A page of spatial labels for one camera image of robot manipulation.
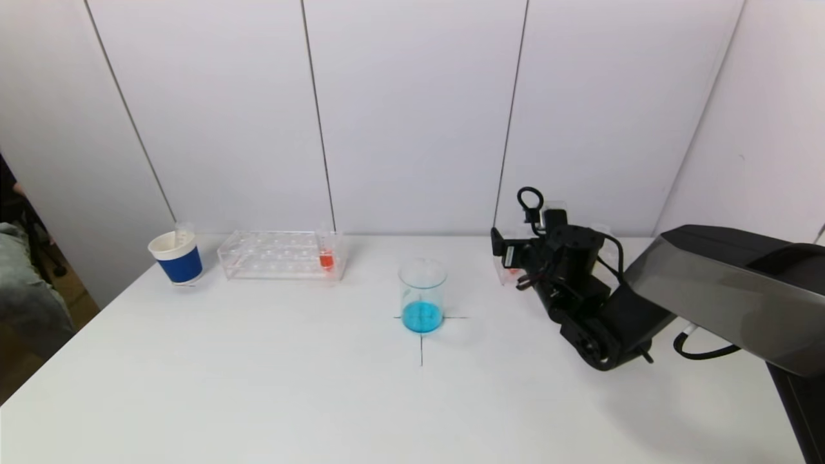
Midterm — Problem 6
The person in grey jeans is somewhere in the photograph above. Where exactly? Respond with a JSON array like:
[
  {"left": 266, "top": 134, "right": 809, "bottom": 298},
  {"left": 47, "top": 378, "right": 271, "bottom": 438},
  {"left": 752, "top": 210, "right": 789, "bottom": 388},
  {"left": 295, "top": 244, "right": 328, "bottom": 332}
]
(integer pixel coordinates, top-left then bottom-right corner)
[{"left": 0, "top": 153, "right": 77, "bottom": 362}]

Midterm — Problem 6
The clear glass beaker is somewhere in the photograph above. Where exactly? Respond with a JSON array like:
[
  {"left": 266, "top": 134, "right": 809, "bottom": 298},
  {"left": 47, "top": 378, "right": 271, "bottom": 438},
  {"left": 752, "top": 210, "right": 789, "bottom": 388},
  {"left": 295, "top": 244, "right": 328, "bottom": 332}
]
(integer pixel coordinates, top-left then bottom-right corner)
[{"left": 397, "top": 258, "right": 448, "bottom": 334}]

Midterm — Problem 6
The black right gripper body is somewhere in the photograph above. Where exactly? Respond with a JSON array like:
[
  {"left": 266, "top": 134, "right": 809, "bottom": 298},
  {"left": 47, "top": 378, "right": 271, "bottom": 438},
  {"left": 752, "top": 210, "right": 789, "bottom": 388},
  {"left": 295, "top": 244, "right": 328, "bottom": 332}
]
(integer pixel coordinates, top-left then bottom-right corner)
[{"left": 501, "top": 238, "right": 548, "bottom": 269}]

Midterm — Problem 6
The test tube with red pigment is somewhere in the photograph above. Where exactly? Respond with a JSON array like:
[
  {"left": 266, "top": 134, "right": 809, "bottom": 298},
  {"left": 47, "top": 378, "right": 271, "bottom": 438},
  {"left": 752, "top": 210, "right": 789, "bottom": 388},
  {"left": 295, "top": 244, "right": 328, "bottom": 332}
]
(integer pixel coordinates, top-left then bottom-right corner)
[
  {"left": 315, "top": 226, "right": 336, "bottom": 273},
  {"left": 507, "top": 223, "right": 528, "bottom": 278}
]

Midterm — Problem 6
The white paper cup blue sleeve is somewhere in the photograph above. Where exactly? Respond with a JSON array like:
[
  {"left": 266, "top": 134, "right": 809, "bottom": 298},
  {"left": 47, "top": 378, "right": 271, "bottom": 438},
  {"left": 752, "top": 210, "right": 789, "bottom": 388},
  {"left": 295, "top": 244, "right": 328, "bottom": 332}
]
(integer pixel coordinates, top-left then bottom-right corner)
[{"left": 148, "top": 231, "right": 206, "bottom": 287}]

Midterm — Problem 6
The thin black camera cable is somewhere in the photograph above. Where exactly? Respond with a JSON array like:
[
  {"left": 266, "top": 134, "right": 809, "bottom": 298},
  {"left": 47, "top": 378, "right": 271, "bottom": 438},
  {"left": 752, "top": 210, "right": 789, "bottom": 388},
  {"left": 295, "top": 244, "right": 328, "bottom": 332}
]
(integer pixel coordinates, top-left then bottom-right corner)
[{"left": 517, "top": 186, "right": 626, "bottom": 285}]

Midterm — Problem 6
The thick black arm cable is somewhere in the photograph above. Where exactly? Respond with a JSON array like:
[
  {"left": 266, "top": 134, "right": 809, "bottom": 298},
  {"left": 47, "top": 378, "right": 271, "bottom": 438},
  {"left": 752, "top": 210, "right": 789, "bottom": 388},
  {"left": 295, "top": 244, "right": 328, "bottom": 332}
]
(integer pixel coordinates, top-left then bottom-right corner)
[{"left": 673, "top": 324, "right": 743, "bottom": 361}]

